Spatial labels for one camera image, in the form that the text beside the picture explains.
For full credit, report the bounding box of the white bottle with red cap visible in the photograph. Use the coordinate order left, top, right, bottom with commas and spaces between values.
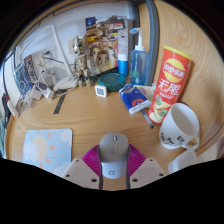
7, 99, 20, 119

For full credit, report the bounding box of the teal round tin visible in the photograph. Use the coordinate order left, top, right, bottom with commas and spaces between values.
97, 72, 127, 93

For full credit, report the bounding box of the blue and white tube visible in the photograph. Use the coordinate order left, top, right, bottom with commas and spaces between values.
117, 53, 129, 78

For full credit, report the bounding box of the blue model kit box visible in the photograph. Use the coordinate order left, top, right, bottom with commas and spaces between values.
13, 54, 38, 98

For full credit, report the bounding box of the white wall socket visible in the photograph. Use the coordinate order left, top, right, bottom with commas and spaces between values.
68, 39, 77, 54

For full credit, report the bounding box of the white charger block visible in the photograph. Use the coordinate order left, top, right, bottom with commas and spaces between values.
38, 81, 55, 100

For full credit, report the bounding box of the black pouch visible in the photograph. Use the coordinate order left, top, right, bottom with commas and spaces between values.
1, 93, 11, 113

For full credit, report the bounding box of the grey computer mouse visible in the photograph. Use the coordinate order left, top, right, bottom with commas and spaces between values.
98, 132, 130, 180

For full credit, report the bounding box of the light blue cloud mouse pad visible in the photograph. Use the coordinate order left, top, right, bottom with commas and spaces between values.
21, 128, 74, 178

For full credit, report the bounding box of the blue tissue pack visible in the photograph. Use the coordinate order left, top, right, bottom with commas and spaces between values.
118, 83, 152, 115

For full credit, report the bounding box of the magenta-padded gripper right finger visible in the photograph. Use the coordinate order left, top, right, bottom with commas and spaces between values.
125, 143, 167, 190

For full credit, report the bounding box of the white desk lamp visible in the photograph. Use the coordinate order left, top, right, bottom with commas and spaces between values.
16, 23, 79, 92

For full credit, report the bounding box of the clear glass cup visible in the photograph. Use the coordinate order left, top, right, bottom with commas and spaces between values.
41, 64, 56, 88

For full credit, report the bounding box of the colourful model kit box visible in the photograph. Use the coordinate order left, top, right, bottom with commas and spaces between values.
84, 14, 129, 73

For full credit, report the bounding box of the red and orange chips can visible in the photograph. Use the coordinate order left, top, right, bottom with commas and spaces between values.
147, 45, 193, 126

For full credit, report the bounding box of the white mug with black lettering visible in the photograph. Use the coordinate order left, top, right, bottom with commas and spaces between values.
158, 102, 201, 151

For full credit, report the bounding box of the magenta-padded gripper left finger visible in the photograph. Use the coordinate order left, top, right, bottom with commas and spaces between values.
61, 144, 104, 190

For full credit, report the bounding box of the small white square clock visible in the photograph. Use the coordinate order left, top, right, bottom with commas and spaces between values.
94, 84, 108, 98

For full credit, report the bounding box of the blue spray bottle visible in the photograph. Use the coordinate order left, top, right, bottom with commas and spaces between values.
129, 27, 149, 86

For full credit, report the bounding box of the tan robot model figure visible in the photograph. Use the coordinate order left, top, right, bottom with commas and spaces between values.
71, 28, 119, 88

